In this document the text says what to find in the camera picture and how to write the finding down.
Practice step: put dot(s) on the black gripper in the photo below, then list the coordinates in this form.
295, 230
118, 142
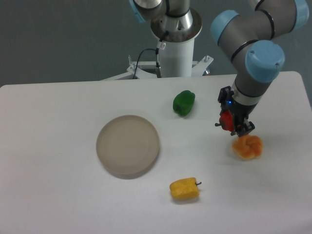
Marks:
240, 112

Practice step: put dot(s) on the red toy pepper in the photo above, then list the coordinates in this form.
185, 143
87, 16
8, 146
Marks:
226, 121

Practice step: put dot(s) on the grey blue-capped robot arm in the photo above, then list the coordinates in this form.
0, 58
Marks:
247, 42

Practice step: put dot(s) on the green toy pepper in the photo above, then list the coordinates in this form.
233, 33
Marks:
183, 103

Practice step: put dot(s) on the yellow toy pepper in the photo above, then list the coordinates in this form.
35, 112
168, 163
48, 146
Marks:
185, 189

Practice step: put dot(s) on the knotted bread roll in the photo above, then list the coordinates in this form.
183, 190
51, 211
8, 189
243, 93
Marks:
248, 147

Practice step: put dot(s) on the round beige plate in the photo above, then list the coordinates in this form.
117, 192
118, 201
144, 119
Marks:
128, 146

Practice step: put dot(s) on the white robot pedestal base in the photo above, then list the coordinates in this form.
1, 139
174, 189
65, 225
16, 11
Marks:
168, 59

